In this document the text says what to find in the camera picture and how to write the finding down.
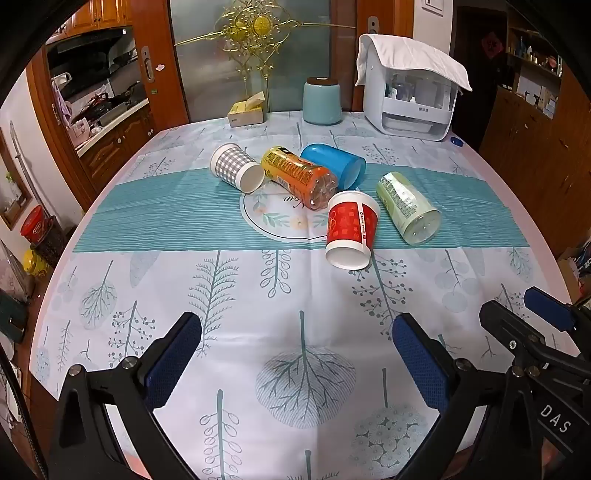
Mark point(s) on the wooden display shelf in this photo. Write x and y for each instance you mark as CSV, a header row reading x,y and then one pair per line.
x,y
535,60

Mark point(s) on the wooden kitchen counter cabinet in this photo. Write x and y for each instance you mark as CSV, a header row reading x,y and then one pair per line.
x,y
115,143

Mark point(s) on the white cloth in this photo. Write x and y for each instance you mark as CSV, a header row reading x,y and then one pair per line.
x,y
411,57

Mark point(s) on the red plastic bucket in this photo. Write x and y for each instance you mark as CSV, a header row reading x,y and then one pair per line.
x,y
37,226

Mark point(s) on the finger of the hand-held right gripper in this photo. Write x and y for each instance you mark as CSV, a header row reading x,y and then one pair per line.
x,y
547,307
512,330

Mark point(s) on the red paper wall decoration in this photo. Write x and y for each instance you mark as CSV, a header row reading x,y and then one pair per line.
x,y
492,44

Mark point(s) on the leaf printed tablecloth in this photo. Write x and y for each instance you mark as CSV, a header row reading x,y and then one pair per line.
x,y
295,286

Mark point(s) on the gold door ornament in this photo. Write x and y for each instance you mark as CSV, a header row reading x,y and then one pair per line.
x,y
251,25

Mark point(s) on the small blue object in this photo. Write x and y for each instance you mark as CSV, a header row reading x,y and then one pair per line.
x,y
456,141

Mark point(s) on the grey checked paper cup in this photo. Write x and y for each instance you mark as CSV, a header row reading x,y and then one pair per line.
x,y
231,164

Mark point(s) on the wooden side cabinet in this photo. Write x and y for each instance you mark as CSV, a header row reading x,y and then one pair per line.
x,y
531,152

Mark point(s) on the white countertop appliance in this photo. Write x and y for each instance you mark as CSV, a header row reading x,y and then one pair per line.
x,y
406,110

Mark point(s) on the white wall switch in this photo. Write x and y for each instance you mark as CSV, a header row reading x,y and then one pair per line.
x,y
434,3

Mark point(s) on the yellow jar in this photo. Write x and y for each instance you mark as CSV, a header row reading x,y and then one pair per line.
x,y
34,263

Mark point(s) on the frosted glass door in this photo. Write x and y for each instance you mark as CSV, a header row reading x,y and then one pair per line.
x,y
207,78

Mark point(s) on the blue plastic cup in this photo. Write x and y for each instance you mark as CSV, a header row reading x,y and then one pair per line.
x,y
339,161

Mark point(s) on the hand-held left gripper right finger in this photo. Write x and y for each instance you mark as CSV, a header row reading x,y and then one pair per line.
x,y
418,357

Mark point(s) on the green label plastic bottle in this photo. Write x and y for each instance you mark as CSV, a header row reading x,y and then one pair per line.
x,y
406,203

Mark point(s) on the orange yellow plastic bottle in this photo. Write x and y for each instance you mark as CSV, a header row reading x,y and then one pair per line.
x,y
295,175

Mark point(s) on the red white paper cup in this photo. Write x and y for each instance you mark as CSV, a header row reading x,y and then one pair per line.
x,y
350,226

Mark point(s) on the teal canister with brown lid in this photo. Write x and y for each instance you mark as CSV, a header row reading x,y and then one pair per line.
x,y
322,104

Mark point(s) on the yellow tissue box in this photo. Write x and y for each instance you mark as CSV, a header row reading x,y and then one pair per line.
x,y
247,115

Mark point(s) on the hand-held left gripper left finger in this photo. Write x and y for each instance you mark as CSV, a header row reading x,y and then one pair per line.
x,y
173,357

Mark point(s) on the kitchen range hood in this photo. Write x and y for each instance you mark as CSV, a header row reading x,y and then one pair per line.
x,y
87,50

